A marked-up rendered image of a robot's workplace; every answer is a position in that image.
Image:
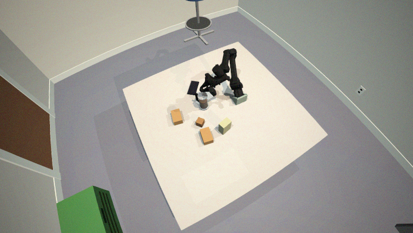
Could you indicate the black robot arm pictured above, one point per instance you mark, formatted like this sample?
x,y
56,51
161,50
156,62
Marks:
x,y
221,70

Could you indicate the brown cube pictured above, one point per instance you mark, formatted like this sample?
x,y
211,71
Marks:
x,y
200,122

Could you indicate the tan rectangular block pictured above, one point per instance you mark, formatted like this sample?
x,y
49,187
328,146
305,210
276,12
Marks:
x,y
177,119
206,136

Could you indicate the glass french press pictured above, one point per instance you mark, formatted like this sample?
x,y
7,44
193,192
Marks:
x,y
202,99

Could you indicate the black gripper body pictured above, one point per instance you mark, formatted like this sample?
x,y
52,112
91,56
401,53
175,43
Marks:
x,y
211,87

